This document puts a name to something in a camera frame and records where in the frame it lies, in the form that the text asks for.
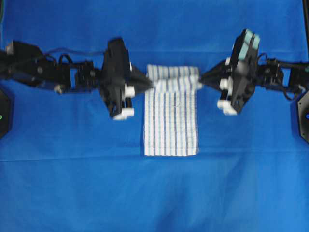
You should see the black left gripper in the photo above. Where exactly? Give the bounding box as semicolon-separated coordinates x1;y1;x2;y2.
99;38;154;120

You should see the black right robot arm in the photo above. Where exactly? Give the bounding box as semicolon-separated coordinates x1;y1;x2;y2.
130;29;309;116

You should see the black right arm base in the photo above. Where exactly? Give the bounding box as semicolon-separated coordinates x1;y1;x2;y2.
290;90;309;145

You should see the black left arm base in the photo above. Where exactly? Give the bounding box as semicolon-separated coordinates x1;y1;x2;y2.
0;85;14;139

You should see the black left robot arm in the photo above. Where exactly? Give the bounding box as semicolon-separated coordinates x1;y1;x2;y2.
0;37;154;120

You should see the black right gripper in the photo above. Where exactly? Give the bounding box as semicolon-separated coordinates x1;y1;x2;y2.
199;32;257;116

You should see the white blue striped towel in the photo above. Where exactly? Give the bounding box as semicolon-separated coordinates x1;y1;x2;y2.
143;64;201;156

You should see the blue table cloth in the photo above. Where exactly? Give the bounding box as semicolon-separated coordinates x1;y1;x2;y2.
0;0;309;232

